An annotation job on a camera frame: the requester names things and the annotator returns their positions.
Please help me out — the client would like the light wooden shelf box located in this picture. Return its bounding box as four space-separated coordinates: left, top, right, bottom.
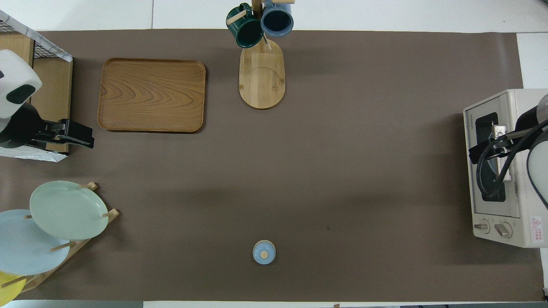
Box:
0 32 73 154

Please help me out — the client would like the pale blue racked plate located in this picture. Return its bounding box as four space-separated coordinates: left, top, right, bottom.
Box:
0 209 71 275

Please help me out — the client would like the blue ceramic mug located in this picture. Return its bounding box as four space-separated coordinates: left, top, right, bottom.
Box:
260 0 294 37

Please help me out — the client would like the white marble patterned cloth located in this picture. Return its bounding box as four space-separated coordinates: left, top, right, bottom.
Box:
0 145 68 163
0 11 73 62

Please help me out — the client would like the dark green ceramic mug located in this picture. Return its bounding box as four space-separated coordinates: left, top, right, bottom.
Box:
226 3 264 48

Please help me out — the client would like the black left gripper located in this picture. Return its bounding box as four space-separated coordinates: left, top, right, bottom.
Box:
0 103 95 149

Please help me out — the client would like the mint green racked plate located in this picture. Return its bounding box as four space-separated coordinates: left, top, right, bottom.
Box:
29 181 109 241

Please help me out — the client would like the yellow racked plate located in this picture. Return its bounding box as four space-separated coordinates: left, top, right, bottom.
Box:
0 271 27 306

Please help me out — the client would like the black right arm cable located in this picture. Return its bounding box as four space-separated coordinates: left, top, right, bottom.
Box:
476 120 548 201

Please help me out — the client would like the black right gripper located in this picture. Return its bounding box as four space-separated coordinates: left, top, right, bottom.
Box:
469 105 548 165

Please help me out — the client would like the wooden mug tree stand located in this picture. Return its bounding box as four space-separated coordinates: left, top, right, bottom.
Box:
226 0 296 110

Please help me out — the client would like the cream toaster oven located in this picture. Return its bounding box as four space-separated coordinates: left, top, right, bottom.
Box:
463 89 548 249

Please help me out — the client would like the brown wooden tray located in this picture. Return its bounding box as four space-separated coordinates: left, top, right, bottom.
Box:
98 58 206 133

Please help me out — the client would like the black wire basket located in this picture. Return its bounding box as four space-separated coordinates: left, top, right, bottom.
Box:
0 19 60 60

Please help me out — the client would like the wooden plate rack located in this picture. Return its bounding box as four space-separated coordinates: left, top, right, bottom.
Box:
0 182 119 293

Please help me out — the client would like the small blue service bell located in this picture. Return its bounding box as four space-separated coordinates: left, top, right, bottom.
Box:
253 240 276 265

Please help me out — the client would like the brown table mat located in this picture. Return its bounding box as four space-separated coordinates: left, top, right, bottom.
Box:
0 29 543 302

